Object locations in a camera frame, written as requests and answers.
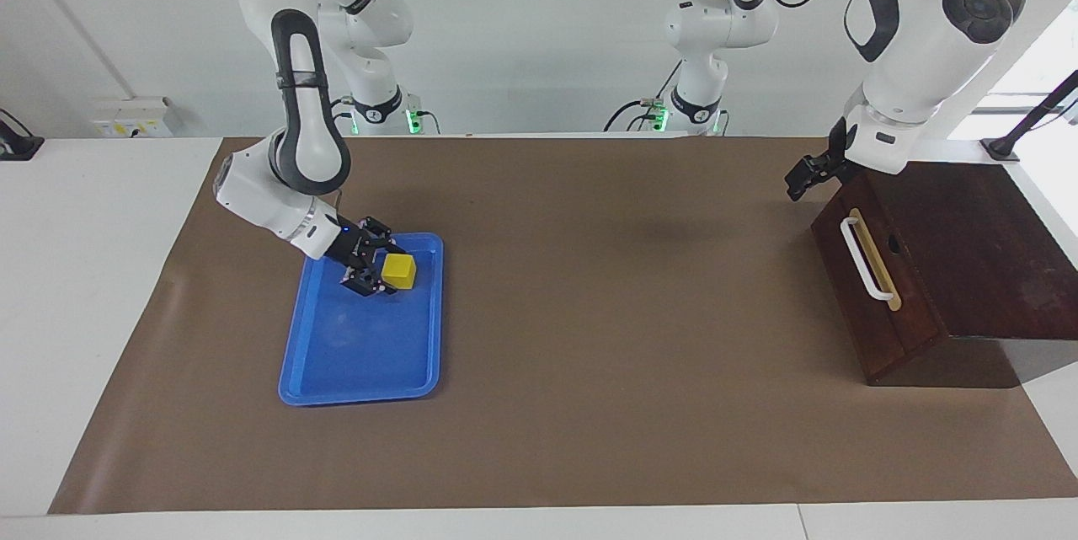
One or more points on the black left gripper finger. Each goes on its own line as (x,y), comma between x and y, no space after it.
(797,186)

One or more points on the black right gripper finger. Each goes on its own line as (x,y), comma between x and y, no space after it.
(366,286)
(379,232)

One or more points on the brown table mat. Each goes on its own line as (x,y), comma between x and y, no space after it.
(589,338)

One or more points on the white wall outlet box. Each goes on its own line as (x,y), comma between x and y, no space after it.
(130,119)

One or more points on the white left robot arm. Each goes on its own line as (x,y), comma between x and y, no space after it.
(918,43)

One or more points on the blue plastic tray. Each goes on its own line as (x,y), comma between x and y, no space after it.
(370,346)

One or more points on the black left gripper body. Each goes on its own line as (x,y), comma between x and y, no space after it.
(829,168)

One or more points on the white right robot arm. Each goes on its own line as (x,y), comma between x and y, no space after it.
(269,195)

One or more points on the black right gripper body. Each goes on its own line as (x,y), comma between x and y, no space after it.
(352,249)

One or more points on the dark wooden cabinet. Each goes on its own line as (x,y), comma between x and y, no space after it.
(985,253)

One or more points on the black table clamp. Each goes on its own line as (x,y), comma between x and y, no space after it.
(17,144)

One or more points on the yellow cube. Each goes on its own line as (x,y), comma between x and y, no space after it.
(399,270)

